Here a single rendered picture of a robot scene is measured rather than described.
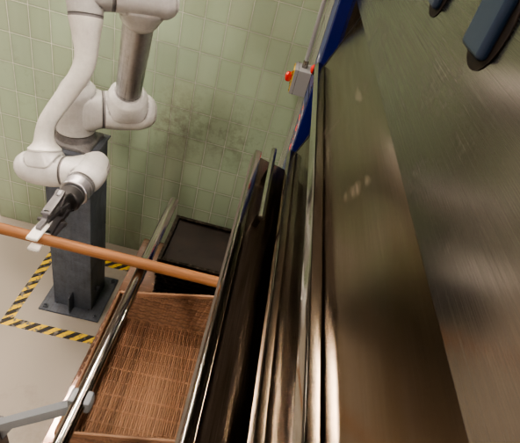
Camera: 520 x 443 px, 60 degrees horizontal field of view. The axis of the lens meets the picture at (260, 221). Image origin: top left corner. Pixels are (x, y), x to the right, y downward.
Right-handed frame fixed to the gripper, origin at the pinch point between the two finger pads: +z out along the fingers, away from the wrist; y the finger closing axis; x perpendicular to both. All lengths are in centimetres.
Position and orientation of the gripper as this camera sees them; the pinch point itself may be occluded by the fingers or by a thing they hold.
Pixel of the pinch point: (38, 236)
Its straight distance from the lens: 133.4
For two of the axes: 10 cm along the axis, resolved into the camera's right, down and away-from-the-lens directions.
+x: -9.7, -2.5, -0.5
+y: -2.3, 7.6, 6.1
